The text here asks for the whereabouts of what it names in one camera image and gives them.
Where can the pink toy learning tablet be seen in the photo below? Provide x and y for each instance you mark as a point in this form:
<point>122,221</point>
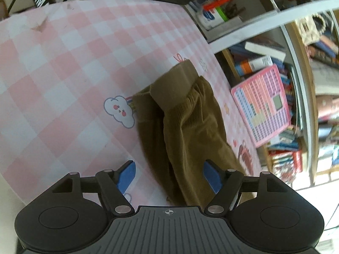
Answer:
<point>262,105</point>

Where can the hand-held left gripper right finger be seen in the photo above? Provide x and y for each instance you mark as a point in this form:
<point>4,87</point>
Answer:
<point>212,176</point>

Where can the pink checked mat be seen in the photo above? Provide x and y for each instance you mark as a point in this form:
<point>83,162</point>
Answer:
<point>66,71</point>

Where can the wooden bookshelf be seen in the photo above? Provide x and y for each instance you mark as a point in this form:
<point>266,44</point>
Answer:
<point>304,66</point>

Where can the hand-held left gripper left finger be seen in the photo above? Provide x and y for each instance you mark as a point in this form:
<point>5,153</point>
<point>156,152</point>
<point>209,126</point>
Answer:
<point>127,175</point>

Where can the white curved frame rail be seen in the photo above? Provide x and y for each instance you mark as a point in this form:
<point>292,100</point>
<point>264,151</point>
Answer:
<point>264,23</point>

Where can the white book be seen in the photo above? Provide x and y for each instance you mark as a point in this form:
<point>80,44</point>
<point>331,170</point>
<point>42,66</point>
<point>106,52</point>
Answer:
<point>264,49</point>

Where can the clear box of bottles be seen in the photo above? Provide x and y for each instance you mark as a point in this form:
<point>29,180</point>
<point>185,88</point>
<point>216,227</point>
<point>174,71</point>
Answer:
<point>214,13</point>

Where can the rows of books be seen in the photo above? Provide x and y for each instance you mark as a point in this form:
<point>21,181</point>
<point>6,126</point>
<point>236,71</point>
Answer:
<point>284,143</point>

